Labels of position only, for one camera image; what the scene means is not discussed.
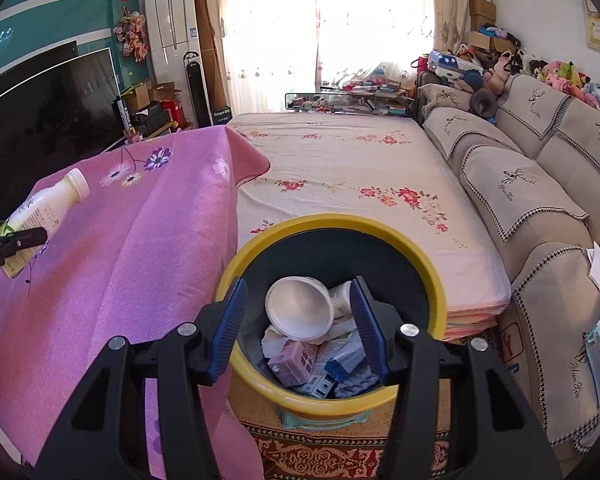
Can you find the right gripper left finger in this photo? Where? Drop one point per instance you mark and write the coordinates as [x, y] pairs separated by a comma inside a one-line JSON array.
[[101, 431]]

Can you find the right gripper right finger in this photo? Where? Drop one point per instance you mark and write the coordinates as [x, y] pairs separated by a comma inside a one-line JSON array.
[[494, 433]]

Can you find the green coconut water bottle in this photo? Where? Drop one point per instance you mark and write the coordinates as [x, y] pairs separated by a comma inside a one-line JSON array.
[[45, 209]]

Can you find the blue wrapper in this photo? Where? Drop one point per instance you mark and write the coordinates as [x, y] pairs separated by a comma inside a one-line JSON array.
[[345, 361]]

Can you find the pink drink carton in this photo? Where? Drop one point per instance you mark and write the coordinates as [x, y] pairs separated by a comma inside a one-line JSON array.
[[294, 365]]

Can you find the large white paper cup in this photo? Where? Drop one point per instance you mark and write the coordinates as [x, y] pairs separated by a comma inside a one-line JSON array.
[[299, 307]]

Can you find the white tissue paper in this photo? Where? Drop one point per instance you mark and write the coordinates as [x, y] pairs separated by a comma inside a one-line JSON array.
[[273, 342]]

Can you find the small white yogurt cup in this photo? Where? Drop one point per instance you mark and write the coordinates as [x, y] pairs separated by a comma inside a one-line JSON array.
[[340, 298]]

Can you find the yellow rimmed black trash bin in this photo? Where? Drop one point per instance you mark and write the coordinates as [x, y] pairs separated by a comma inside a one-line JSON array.
[[297, 275]]

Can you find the pink floral tablecloth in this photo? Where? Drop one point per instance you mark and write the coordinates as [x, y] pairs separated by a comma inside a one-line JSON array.
[[142, 254]]

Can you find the large black television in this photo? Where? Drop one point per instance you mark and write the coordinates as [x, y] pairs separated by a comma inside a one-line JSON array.
[[53, 119]]

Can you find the cardboard boxes by television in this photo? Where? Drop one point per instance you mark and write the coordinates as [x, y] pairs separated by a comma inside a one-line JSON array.
[[140, 95]]

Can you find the pink flower decoration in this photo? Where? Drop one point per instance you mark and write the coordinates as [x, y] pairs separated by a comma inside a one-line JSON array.
[[131, 33]]

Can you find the black tower fan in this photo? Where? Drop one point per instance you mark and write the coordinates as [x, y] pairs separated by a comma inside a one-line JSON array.
[[197, 88]]

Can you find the beige sofa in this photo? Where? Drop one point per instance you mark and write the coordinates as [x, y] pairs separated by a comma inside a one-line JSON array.
[[533, 174]]

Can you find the white air conditioner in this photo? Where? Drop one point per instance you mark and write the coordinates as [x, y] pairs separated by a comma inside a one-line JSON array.
[[168, 24]]

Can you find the floral bed mat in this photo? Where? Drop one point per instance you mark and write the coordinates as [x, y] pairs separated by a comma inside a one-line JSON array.
[[387, 170]]

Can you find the plush toys pile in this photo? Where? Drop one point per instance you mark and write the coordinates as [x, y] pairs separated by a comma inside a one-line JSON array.
[[470, 72]]

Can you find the white curtains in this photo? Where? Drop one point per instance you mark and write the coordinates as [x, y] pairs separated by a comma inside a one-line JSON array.
[[272, 47]]

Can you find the glass coffee table with clutter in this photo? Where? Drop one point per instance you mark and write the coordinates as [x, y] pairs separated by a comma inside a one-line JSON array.
[[375, 97]]

